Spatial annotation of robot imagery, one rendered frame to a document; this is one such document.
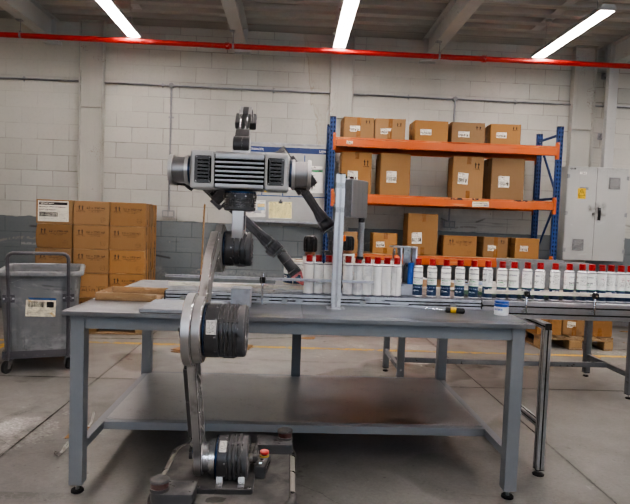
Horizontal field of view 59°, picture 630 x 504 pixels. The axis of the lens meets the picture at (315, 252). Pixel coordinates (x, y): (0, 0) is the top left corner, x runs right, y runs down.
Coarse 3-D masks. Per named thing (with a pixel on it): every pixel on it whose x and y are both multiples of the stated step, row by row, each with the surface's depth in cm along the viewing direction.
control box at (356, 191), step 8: (352, 184) 270; (360, 184) 277; (352, 192) 270; (360, 192) 277; (352, 200) 270; (360, 200) 278; (344, 208) 272; (352, 208) 271; (360, 208) 278; (344, 216) 273; (352, 216) 271; (360, 216) 279
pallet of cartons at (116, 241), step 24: (48, 216) 564; (72, 216) 568; (96, 216) 570; (120, 216) 574; (144, 216) 578; (48, 240) 565; (72, 240) 570; (96, 240) 572; (120, 240) 575; (144, 240) 579; (96, 264) 573; (120, 264) 576; (144, 264) 581; (96, 288) 575
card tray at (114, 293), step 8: (112, 288) 297; (120, 288) 298; (128, 288) 298; (136, 288) 298; (144, 288) 299; (152, 288) 299; (160, 288) 299; (96, 296) 272; (104, 296) 272; (112, 296) 273; (120, 296) 273; (128, 296) 273; (136, 296) 273; (144, 296) 273; (152, 296) 274; (160, 296) 291
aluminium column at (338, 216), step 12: (336, 180) 271; (336, 192) 271; (336, 204) 271; (336, 216) 272; (336, 228) 272; (336, 240) 272; (336, 252) 273; (336, 264) 274; (336, 276) 274; (336, 288) 275; (336, 300) 275
